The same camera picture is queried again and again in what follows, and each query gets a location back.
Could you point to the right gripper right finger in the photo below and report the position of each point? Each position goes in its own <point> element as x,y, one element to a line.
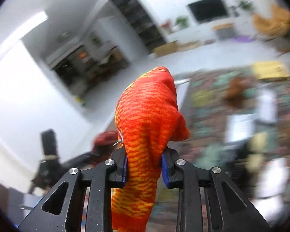
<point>227,208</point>

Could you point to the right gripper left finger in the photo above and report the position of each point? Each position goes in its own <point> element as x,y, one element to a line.
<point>62,207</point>

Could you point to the red patterned fabric pouch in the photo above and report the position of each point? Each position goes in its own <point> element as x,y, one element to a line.
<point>104,143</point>

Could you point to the white cloth bundle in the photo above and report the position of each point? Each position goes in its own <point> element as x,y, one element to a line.
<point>270,186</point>

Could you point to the cream cloth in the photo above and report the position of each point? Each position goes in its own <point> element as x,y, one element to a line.
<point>256,148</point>

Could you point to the orange fish plush toy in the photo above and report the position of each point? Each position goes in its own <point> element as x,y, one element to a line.
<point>131,206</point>

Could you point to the white wet wipes pack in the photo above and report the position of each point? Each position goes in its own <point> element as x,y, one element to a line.
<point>239,127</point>

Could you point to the patterned woven tablecloth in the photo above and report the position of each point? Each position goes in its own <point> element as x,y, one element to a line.
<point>233,173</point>

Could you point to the clear plastic packet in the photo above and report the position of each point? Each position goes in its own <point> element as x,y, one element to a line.
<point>266,106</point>

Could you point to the brown star pillow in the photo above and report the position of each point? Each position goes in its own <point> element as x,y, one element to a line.
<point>235,94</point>

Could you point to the round beige floor cushion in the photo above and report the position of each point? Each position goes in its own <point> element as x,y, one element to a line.
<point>189,46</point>

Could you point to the purple floor mat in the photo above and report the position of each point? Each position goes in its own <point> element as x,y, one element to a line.
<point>244,39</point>

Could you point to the potted plant left green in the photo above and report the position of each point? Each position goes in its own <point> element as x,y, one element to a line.
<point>182,22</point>

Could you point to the small wooden side table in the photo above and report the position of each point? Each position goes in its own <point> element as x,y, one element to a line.
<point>225,31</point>

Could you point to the white TV cabinet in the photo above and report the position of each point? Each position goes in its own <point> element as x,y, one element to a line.
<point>202,32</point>

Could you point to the black glass display cabinet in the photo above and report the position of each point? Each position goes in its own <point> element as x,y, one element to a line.
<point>141,22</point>

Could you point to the yellow rocking lounge chair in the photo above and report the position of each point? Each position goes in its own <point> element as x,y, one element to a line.
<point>276,26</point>

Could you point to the black television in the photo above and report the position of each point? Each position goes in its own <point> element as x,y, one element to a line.
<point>205,11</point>

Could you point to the potted plant right large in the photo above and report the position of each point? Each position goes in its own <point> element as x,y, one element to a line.
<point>246,5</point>

